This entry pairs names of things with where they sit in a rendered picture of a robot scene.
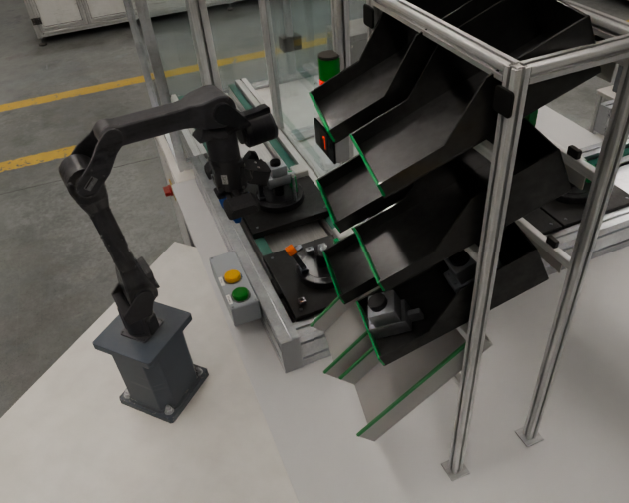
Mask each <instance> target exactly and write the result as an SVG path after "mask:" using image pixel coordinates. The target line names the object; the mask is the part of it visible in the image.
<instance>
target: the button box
mask: <svg viewBox="0 0 629 503"><path fill-rule="evenodd" d="M209 261H210V265H211V269H212V273H213V276H214V278H215V281H216V283H217V286H218V288H219V291H220V293H221V295H222V298H223V300H224V303H225V305H226V308H227V310H228V312H229V315H230V317H231V320H232V322H233V324H234V326H239V325H242V324H245V323H248V322H251V321H253V320H256V319H259V318H262V314H261V308H260V303H259V300H258V298H257V296H256V294H255V292H254V290H253V288H252V286H251V284H250V282H249V279H248V277H247V275H246V273H245V271H244V269H243V267H242V265H241V263H240V261H239V259H238V257H237V255H236V252H235V251H229V252H226V253H223V254H219V255H216V256H213V257H210V258H209ZM231 269H235V270H237V271H238V272H239V273H240V275H241V278H240V279H239V280H238V281H237V282H234V283H228V282H226V281H225V279H224V274H225V273H226V272H227V271H228V270H231ZM238 287H244V288H246V289H247V290H248V291H249V297H248V298H247V299H245V300H243V301H235V300H233V298H232V292H233V290H234V289H236V288H238Z"/></svg>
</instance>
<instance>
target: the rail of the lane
mask: <svg viewBox="0 0 629 503"><path fill-rule="evenodd" d="M190 160H191V163H192V168H193V172H194V176H195V181H196V184H197V186H198V188H199V190H200V192H201V195H202V197H203V199H204V201H205V203H206V205H207V207H208V210H209V212H210V214H211V216H212V218H213V220H214V222H215V224H216V227H217V229H218V231H219V233H220V235H221V237H222V239H223V242H224V244H225V246H226V248H227V250H228V252H231V251H235V252H236V255H237V257H238V259H239V261H240V263H241V265H242V267H243V269H244V271H245V273H246V275H247V277H248V279H249V282H250V284H251V286H252V288H253V290H254V292H255V294H256V296H257V298H258V300H259V303H260V308H261V314H262V318H260V321H261V323H262V325H263V327H264V329H265V331H266V334H267V336H268V338H269V340H270V342H271V344H272V346H273V349H274V351H275V353H276V355H277V357H278V359H279V361H280V364H281V366H282V368H283V370H284V372H285V373H288V372H291V371H294V370H296V369H299V368H302V367H304V364H303V357H302V349H301V342H300V337H299V335H298V334H297V332H296V330H295V328H294V326H293V324H292V322H291V320H290V318H289V316H288V314H287V313H286V311H285V309H284V307H283V305H282V303H281V301H280V299H282V298H283V296H282V293H281V291H280V289H279V287H278V285H277V283H276V281H275V280H274V279H273V278H272V279H271V281H270V280H269V278H268V276H267V274H266V273H265V271H264V269H263V267H262V265H261V263H260V261H259V259H258V257H257V255H256V253H255V252H254V250H253V248H252V246H251V244H250V242H249V240H248V238H247V236H246V234H245V233H244V231H243V229H242V227H241V225H240V223H235V222H234V221H233V220H229V219H228V217H227V215H226V213H225V211H224V209H223V208H222V206H221V204H220V202H219V199H218V198H217V196H216V194H215V192H214V188H215V187H216V186H215V184H214V182H213V180H209V179H208V177H207V175H206V173H205V169H204V165H205V163H206V162H207V160H206V158H205V156H204V154H199V155H198V156H197V157H196V156H191V157H190Z"/></svg>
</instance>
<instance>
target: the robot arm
mask: <svg viewBox="0 0 629 503"><path fill-rule="evenodd" d="M189 128H195V129H196V130H195V131H194V132H193V133H192V136H193V137H194V138H195V139H196V140H197V141H198V142H199V143H200V144H201V143H204V142H206V145H207V150H208V154H209V156H208V161H207V162H206V163H205V165H204V169H205V173H206V175H207V177H208V179H209V180H213V182H214V184H215V186H216V187H215V188H214V192H215V194H216V196H217V198H218V199H219V202H220V204H221V206H222V208H223V209H224V211H225V213H226V215H227V217H228V219H229V220H233V221H234V222H235V223H239V222H240V221H241V218H242V217H244V216H247V215H251V214H254V213H257V212H259V211H260V209H261V208H260V203H259V201H258V200H257V198H256V196H255V195H254V194H253V193H251V192H248V190H247V189H246V186H247V184H258V185H262V186H266V185H267V183H268V179H269V176H270V172H271V169H270V168H269V166H268V165H267V163H266V162H265V161H263V160H262V159H259V158H258V155H257V153H256V152H255V151H251V150H248V151H247V152H246V153H245V154H244V156H243V157H242V158H241V156H240V150H239V144H238V140H239V142H240V143H241V144H245V145H246V146H247V147H249V148H250V147H253V146H255V145H258V144H261V143H264V142H266V141H269V140H272V139H275V138H276V137H277V136H278V126H277V125H276V122H275V120H274V117H273V116H272V114H271V112H270V107H269V106H267V105H266V104H260V105H257V106H256V107H254V108H251V109H248V110H245V111H242V112H240V111H239V110H238V109H236V105H235V102H234V101H233V100H232V99H231V98H230V97H229V96H228V95H226V94H225V93H224V92H223V91H222V90H220V89H219V88H217V87H216V86H214V85H205V86H202V87H200V88H198V89H195V90H193V91H191V92H189V93H187V94H186V95H185V96H184V97H183V98H182V99H180V100H178V101H176V102H173V103H169V104H165V105H161V106H157V107H153V108H149V109H145V110H142V111H138V112H134V113H130V114H126V115H122V116H118V117H114V118H103V119H100V120H98V121H97V122H96V123H95V125H94V126H93V128H92V129H91V131H90V132H89V133H88V134H87V135H86V136H85V137H84V138H83V139H82V140H81V141H79V142H78V144H77V145H76V147H75V148H74V150H73V151H72V153H71V154H70V155H69V156H68V157H66V158H65V159H64V160H63V161H62V162H61V164H60V166H59V174H60V177H61V179H62V180H63V182H64V184H65V186H66V188H67V190H68V192H69V194H70V195H71V197H72V198H73V199H74V200H75V201H76V203H77V204H78V205H79V206H80V207H81V208H82V209H83V210H84V211H85V212H86V213H87V214H88V215H89V217H90V219H91V220H92V222H93V224H94V226H95V228H96V230H97V232H98V233H99V235H100V239H102V241H103V243H104V247H106V249H107V250H108V252H109V254H110V256H111V258H112V260H113V263H114V264H115V271H116V276H117V280H118V283H117V285H116V287H115V288H114V290H113V291H112V293H111V296H112V298H113V300H114V302H115V304H116V306H117V310H118V312H119V315H120V317H121V319H122V322H123V324H124V328H123V329H122V331H121V332H120V334H121V335H122V336H125V337H128V338H131V339H133V340H136V341H139V342H142V343H146V342H147V341H148V340H149V339H150V337H151V336H152V335H153V334H154V333H155V332H156V331H157V329H158V328H159V327H160V326H161V325H162V324H163V320H162V319H160V318H156V315H155V313H154V312H153V303H154V300H155V299H156V297H157V296H158V291H157V288H159V285H158V283H157V282H156V280H155V278H154V276H153V273H152V271H151V269H150V268H149V266H148V264H147V263H146V261H145V260H144V258H143V257H142V256H141V257H139V258H138V259H135V258H134V256H133V254H132V252H131V250H130V248H129V246H128V244H127V242H126V240H125V238H124V236H123V234H122V232H121V230H120V228H119V226H118V224H117V222H116V220H115V218H114V216H113V214H112V212H111V208H110V207H109V199H108V193H107V189H106V185H105V181H106V179H107V178H108V176H109V175H110V173H111V170H112V167H113V164H114V161H115V158H116V155H117V153H118V152H119V150H120V149H121V147H122V146H124V145H128V144H132V143H135V142H139V141H143V140H146V139H150V138H154V137H157V136H161V135H165V134H168V133H172V132H176V131H179V130H183V129H189ZM211 174H213V175H212V176H211Z"/></svg>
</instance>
